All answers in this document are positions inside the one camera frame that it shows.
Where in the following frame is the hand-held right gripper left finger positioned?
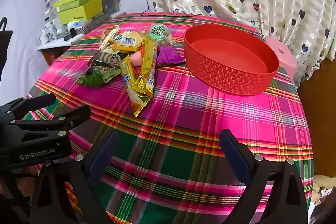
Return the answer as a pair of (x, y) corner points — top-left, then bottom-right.
(29, 130), (119, 224)

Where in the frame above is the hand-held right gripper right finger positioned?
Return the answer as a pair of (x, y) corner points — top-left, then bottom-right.
(219, 129), (308, 224)

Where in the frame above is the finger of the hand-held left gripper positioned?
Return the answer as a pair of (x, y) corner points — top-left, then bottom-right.
(10, 105), (92, 136)
(7, 93), (57, 120)

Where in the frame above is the green snack packet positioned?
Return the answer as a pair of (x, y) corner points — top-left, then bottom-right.
(77, 61), (122, 88)

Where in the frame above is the gold cheese print snack bar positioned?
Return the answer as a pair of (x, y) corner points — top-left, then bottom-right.
(119, 55), (151, 117)

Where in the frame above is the black cookie packet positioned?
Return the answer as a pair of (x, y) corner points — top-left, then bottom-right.
(88, 51), (129, 67)

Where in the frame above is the round red plastic basket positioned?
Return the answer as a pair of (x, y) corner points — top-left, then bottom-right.
(184, 24), (279, 96)

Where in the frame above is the gold red stripe snack bar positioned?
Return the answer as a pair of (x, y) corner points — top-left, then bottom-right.
(130, 39), (159, 100)

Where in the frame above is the yellow snack packet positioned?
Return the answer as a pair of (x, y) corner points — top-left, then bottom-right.
(112, 30), (144, 52)

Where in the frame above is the purple snack packet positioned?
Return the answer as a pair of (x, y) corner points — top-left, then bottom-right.
(157, 45), (186, 66)

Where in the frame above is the mint green peanut packet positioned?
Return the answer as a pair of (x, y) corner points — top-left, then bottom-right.
(142, 24), (176, 45)

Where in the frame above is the person's left hand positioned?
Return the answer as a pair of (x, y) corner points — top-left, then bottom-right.
(0, 167), (38, 197)

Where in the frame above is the pink plaid tablecloth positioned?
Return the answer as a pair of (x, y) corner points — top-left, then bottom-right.
(25, 12), (314, 224)

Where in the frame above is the white side table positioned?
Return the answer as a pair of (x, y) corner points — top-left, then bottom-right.
(37, 34), (84, 67)

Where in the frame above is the wooden wardrobe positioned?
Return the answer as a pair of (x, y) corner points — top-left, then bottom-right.
(297, 56), (336, 180)

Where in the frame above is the tan striped snack packet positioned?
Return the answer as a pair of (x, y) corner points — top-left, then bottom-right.
(100, 25), (121, 50)

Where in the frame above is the black white patterned box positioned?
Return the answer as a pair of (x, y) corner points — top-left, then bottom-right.
(71, 10), (113, 35)

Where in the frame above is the deep lime green box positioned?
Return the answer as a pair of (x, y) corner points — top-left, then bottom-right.
(57, 0), (104, 25)

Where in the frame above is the flat lime green box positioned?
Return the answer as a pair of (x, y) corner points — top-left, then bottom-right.
(52, 0), (99, 13)

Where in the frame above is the pink plastic stool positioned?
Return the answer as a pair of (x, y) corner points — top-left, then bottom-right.
(265, 35), (298, 81)

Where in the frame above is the clear plastic storage box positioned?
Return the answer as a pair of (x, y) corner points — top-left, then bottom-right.
(101, 0), (121, 16)

